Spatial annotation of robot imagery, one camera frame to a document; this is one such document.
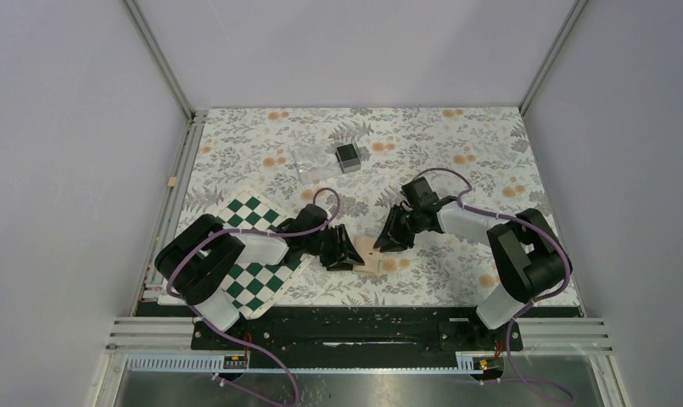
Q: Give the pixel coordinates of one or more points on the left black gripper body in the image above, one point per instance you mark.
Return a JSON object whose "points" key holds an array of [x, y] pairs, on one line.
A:
{"points": [[322, 244]]}

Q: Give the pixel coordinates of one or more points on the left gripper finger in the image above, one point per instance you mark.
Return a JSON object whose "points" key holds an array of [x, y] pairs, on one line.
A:
{"points": [[342, 262], [342, 243]]}

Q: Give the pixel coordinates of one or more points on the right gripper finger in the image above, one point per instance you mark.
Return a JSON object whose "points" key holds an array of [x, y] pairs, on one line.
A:
{"points": [[397, 216], [400, 238]]}

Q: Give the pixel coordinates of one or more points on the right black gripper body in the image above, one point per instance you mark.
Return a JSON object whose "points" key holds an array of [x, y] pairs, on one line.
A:
{"points": [[414, 217]]}

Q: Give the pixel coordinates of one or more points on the tan card holder wallet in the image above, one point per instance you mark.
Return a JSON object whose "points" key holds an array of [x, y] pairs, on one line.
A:
{"points": [[372, 258]]}

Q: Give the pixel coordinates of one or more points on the clear acrylic card box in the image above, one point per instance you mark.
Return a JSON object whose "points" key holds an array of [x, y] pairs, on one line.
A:
{"points": [[317, 162]]}

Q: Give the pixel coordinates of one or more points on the black credit card stack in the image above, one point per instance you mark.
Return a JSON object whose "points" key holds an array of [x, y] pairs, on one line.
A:
{"points": [[348, 158]]}

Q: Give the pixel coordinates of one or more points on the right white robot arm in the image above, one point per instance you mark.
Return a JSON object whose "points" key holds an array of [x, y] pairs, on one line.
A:
{"points": [[530, 261]]}

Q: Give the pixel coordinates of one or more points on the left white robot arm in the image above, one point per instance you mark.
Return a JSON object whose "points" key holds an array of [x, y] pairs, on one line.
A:
{"points": [[198, 263]]}

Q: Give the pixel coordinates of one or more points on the green white chessboard mat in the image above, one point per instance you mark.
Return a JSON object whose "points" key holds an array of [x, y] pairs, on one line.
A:
{"points": [[249, 210]]}

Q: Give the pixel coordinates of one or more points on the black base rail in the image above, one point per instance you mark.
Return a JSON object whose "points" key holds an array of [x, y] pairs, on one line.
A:
{"points": [[346, 340]]}

